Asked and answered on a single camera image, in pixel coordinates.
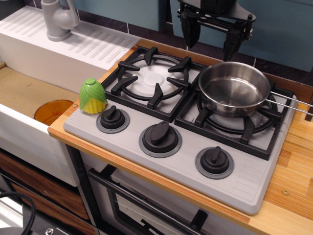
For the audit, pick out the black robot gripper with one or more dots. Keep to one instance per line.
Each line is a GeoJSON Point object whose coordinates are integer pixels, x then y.
{"type": "Point", "coordinates": [226, 16]}

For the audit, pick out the stainless steel pan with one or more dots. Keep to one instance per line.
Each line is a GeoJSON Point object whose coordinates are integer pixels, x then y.
{"type": "Point", "coordinates": [234, 89]}

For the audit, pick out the toy corncob with green husk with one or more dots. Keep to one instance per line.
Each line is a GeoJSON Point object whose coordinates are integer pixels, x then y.
{"type": "Point", "coordinates": [92, 97]}

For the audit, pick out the grey toy stove top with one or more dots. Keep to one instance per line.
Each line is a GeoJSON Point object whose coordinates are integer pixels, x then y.
{"type": "Point", "coordinates": [243, 189]}

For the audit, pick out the black middle stove knob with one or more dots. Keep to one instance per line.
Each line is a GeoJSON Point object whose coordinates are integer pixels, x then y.
{"type": "Point", "coordinates": [160, 140]}

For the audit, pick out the black stove knob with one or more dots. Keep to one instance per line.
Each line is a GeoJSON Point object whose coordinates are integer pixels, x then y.
{"type": "Point", "coordinates": [214, 163]}
{"type": "Point", "coordinates": [160, 140]}
{"type": "Point", "coordinates": [113, 120]}

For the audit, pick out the black right stove knob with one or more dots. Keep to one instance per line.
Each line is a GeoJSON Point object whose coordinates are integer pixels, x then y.
{"type": "Point", "coordinates": [214, 163]}

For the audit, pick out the black left stove knob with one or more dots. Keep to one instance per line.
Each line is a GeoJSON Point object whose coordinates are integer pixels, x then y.
{"type": "Point", "coordinates": [113, 120]}

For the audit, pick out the black left burner grate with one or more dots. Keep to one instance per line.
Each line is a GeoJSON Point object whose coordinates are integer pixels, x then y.
{"type": "Point", "coordinates": [163, 107]}

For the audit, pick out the black burner grate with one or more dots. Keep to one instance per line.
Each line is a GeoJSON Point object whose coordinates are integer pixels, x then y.
{"type": "Point", "coordinates": [262, 143]}
{"type": "Point", "coordinates": [163, 107]}

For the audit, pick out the white left burner disc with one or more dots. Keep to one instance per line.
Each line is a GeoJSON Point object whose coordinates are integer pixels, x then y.
{"type": "Point", "coordinates": [149, 76]}

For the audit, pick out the black right burner grate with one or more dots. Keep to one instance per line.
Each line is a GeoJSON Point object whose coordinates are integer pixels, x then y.
{"type": "Point", "coordinates": [262, 143]}

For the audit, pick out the grey toy faucet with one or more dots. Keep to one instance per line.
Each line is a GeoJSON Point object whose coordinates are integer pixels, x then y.
{"type": "Point", "coordinates": [59, 22]}

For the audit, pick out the white toy sink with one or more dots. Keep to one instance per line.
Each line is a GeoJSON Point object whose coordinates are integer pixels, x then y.
{"type": "Point", "coordinates": [35, 70]}

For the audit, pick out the orange sink drain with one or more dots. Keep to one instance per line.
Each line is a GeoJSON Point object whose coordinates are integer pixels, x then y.
{"type": "Point", "coordinates": [51, 111]}

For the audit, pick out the toy oven door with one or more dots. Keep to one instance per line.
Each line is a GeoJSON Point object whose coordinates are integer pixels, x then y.
{"type": "Point", "coordinates": [183, 210]}

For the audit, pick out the wooden drawer front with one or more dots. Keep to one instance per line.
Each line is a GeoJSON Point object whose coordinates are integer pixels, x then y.
{"type": "Point", "coordinates": [52, 197]}

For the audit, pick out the black oven door handle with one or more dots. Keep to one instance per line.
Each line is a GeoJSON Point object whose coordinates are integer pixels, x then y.
{"type": "Point", "coordinates": [146, 205]}

